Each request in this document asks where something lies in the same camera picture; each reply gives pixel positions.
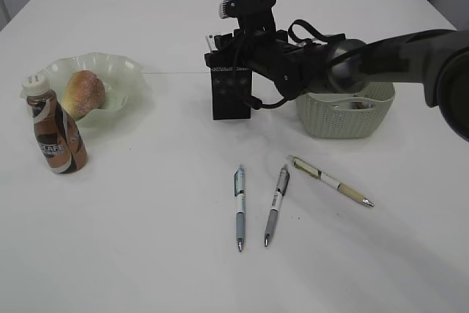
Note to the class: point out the grey white click pen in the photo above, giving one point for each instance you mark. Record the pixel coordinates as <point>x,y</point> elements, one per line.
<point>281,187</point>

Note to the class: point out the clear plastic ruler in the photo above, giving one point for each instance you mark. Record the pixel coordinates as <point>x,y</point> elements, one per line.
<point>212,42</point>

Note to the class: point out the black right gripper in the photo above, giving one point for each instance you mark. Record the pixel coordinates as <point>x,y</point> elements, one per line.
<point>270,55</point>

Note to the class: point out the paper ball pink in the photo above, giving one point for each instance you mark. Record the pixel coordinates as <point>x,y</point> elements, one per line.
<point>361,105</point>

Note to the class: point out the white beige click pen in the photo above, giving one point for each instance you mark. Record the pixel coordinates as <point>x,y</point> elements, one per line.
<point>325,178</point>

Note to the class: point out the black mesh pen holder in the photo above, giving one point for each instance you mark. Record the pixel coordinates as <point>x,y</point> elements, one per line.
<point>226,102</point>

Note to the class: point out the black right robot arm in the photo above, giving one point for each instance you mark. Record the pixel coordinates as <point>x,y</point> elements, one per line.
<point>437,59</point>

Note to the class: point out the golden bread roll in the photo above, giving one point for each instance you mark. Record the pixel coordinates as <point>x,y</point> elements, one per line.
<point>84,92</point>

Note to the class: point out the blue grey click pen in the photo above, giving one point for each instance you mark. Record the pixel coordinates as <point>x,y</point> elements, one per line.
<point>239,194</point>

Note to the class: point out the brown coffee bottle white cap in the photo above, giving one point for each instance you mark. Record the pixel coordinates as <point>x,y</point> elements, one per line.
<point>55,131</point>

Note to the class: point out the pale green plastic basket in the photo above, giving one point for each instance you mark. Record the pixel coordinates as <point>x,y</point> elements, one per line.
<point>329,116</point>

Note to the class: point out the pale green wavy glass plate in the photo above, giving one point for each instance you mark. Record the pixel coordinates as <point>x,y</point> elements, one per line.
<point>127,93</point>

